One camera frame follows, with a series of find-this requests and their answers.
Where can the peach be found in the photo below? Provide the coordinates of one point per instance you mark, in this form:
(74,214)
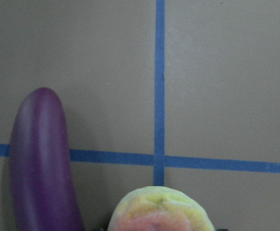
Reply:
(159,208)

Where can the purple eggplant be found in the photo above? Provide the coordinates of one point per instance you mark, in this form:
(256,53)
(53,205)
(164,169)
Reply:
(41,181)

